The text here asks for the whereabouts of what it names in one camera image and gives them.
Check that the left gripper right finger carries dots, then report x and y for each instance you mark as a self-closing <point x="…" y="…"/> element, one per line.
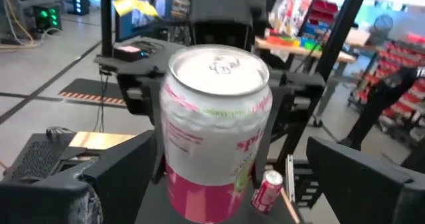
<point x="365" y="197"/>

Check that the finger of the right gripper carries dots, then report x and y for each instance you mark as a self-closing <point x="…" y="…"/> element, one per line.
<point x="157" y="111"/>
<point x="269" y="137"/>

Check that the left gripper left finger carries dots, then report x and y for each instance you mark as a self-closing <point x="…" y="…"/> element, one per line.
<point x="50" y="204"/>

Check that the red Coca-Cola can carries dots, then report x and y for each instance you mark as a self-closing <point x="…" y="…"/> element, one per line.
<point x="267" y="190"/>

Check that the pink white Spindrift can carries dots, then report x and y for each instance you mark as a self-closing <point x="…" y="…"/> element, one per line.
<point x="206" y="151"/>

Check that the black box pink top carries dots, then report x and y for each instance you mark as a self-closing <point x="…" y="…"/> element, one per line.
<point x="127" y="51"/>

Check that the black computer case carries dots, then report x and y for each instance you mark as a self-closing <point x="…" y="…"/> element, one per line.
<point x="36" y="157"/>

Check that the black hazard-striped floor mat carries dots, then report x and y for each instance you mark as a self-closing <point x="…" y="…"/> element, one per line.
<point x="89" y="92"/>

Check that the yellow tape tag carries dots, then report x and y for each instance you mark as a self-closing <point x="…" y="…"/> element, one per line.
<point x="133" y="5"/>

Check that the wooden workbench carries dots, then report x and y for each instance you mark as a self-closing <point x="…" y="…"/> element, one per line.
<point x="299" y="49"/>

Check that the black jointed stand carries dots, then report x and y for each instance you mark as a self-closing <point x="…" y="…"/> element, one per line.
<point x="382" y="101"/>

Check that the black computer blue lights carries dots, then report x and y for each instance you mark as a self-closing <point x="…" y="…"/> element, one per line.
<point x="79" y="4"/>

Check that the red bin storage rack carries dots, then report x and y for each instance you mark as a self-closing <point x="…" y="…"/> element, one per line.
<point x="411" y="99"/>

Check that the black computer green lights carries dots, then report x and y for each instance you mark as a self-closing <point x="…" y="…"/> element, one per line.
<point x="48" y="16"/>

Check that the red storage bin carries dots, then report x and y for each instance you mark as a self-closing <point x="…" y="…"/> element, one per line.
<point x="323" y="8"/>

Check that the black aluminium table frame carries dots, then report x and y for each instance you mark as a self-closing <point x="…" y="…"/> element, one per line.
<point x="343" y="24"/>

